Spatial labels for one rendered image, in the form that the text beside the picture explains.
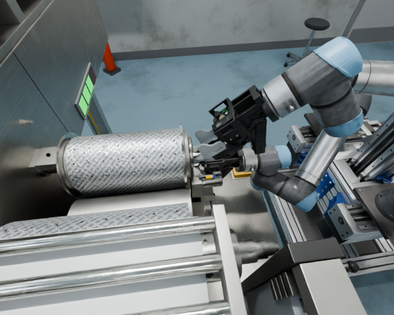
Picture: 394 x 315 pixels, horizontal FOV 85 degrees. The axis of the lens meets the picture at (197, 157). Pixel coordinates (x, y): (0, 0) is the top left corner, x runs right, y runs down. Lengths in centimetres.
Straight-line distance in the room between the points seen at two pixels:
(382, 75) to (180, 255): 56
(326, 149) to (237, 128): 41
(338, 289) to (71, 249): 24
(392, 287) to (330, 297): 187
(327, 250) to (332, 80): 29
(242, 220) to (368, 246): 117
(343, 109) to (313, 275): 33
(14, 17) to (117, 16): 278
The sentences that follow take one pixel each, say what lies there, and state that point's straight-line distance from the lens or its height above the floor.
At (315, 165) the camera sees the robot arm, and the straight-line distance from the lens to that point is 77.
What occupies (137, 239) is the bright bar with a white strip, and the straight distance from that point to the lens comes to 22.
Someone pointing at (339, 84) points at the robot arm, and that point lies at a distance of 46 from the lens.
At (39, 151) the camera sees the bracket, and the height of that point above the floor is 129.
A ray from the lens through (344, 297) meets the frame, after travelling 25.
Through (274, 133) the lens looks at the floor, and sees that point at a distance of 243.
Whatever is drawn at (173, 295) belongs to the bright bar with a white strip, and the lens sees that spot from 22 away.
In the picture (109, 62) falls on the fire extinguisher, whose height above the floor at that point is 16.
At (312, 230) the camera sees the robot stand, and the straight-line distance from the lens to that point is 171.
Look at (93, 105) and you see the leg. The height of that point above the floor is 82.
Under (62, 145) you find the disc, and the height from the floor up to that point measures 132.
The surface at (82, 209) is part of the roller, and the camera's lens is 52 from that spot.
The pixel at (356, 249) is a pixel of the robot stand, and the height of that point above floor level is 21.
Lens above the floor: 165
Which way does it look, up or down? 53 degrees down
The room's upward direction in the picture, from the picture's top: straight up
